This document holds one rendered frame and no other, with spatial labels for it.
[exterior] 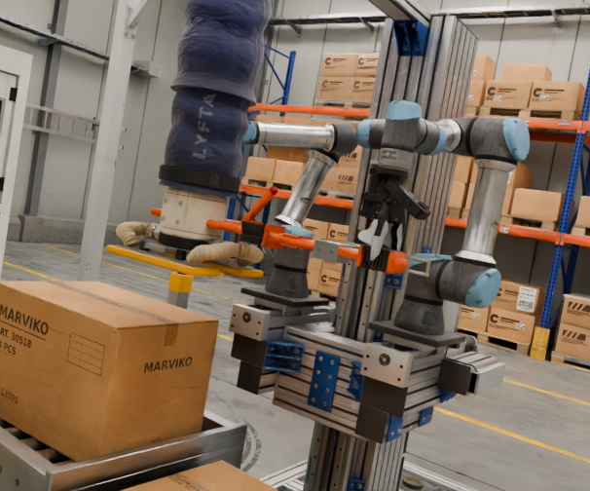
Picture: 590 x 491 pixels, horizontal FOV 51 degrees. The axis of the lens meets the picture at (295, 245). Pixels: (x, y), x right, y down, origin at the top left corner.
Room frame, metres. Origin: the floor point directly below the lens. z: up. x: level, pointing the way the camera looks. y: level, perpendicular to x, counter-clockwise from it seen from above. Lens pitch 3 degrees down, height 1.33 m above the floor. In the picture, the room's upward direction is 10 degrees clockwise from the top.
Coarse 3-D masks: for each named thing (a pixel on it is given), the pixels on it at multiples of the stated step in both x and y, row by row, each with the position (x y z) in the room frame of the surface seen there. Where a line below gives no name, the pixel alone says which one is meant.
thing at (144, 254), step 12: (120, 252) 1.69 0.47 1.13; (132, 252) 1.67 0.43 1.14; (144, 252) 1.66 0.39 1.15; (156, 252) 1.70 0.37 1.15; (180, 252) 1.62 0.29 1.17; (156, 264) 1.61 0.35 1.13; (168, 264) 1.59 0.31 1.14; (180, 264) 1.57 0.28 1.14; (192, 264) 1.57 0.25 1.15; (204, 264) 1.63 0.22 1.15; (204, 276) 1.58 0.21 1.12; (216, 276) 1.61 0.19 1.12
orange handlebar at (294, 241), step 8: (152, 208) 1.81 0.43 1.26; (160, 208) 1.84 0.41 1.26; (160, 216) 1.79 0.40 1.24; (208, 224) 1.68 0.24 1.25; (216, 224) 1.66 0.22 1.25; (224, 224) 1.65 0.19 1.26; (232, 224) 1.64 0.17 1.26; (232, 232) 1.64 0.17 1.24; (272, 232) 1.57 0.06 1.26; (272, 240) 1.56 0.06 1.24; (280, 240) 1.54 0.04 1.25; (288, 240) 1.53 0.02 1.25; (296, 240) 1.52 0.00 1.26; (304, 240) 1.51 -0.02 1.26; (312, 240) 1.55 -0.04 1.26; (304, 248) 1.54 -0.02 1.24; (312, 248) 1.49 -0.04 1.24; (344, 248) 1.44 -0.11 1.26; (352, 248) 1.48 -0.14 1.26; (344, 256) 1.45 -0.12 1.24; (352, 256) 1.43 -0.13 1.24; (400, 264) 1.37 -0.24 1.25
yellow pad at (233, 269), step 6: (162, 252) 1.87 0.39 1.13; (210, 264) 1.76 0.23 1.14; (216, 264) 1.75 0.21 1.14; (222, 264) 1.75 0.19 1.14; (228, 264) 1.74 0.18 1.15; (234, 264) 1.76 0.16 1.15; (222, 270) 1.73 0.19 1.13; (228, 270) 1.72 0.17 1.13; (234, 270) 1.71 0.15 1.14; (240, 270) 1.70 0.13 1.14; (246, 270) 1.72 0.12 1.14; (252, 270) 1.74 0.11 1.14; (258, 270) 1.77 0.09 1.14; (240, 276) 1.70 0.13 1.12; (246, 276) 1.72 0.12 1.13; (252, 276) 1.74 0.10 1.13; (258, 276) 1.76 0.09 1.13
